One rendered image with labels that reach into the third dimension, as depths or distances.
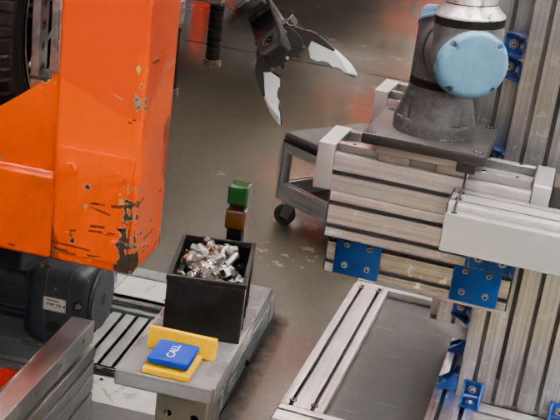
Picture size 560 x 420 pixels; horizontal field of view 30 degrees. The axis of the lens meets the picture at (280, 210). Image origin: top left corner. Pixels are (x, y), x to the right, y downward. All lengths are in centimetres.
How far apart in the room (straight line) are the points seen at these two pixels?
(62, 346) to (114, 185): 31
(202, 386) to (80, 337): 34
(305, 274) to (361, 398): 112
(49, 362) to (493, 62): 91
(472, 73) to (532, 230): 28
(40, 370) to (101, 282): 43
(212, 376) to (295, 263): 165
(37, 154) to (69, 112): 12
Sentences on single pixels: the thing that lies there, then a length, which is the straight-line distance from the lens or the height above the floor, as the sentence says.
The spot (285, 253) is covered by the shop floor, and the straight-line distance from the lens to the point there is 343.
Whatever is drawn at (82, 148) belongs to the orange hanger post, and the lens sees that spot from 185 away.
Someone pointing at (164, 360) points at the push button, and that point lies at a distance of 172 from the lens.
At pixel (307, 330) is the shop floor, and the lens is 295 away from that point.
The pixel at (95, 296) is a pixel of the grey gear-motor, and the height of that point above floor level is 35.
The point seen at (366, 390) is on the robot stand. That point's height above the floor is 21.
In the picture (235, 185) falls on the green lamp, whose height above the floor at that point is 66.
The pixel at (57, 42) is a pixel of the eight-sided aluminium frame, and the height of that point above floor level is 84.
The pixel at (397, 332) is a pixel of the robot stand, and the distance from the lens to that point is 254.
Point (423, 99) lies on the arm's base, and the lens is 189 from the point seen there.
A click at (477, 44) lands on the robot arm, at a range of 171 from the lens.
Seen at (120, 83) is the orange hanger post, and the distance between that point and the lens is 180.
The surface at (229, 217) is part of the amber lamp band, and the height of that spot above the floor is 59.
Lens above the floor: 131
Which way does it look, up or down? 20 degrees down
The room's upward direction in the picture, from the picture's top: 7 degrees clockwise
